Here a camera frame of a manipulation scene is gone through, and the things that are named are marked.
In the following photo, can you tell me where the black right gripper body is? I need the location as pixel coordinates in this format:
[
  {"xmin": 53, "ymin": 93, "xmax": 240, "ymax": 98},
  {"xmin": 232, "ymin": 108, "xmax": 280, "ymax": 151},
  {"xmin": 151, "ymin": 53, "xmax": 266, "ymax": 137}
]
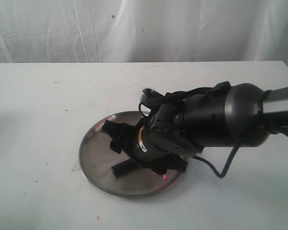
[{"xmin": 124, "ymin": 118, "xmax": 173, "ymax": 164}]

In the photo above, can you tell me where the black knife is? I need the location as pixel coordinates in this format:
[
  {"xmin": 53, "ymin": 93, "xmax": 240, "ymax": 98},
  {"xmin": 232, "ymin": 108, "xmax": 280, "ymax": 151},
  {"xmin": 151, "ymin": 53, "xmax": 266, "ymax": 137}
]
[{"xmin": 111, "ymin": 159, "xmax": 137, "ymax": 178}]

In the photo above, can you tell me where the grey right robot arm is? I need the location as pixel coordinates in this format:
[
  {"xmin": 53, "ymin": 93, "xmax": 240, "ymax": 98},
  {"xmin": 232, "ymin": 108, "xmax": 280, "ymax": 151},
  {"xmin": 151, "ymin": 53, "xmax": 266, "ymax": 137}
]
[{"xmin": 101, "ymin": 81, "xmax": 288, "ymax": 178}]

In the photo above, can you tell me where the round stainless steel plate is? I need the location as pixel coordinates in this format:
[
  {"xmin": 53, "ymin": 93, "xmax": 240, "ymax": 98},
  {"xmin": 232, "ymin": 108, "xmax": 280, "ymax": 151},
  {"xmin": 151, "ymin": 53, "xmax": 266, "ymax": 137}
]
[{"xmin": 79, "ymin": 111, "xmax": 185, "ymax": 199}]

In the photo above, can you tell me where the clear tape piece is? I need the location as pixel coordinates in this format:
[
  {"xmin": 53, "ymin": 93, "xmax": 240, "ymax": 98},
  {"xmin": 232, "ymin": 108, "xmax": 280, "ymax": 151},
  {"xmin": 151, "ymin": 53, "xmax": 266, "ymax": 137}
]
[{"xmin": 71, "ymin": 161, "xmax": 80, "ymax": 172}]

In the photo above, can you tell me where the white backdrop curtain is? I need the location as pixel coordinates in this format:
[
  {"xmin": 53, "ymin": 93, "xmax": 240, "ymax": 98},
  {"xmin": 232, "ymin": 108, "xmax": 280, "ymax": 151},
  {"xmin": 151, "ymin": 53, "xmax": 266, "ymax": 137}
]
[{"xmin": 0, "ymin": 0, "xmax": 288, "ymax": 65}]

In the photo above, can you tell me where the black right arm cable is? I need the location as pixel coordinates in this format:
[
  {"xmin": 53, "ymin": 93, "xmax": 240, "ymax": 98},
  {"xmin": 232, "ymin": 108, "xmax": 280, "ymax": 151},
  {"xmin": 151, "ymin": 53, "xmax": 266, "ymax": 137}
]
[{"xmin": 194, "ymin": 124, "xmax": 288, "ymax": 179}]

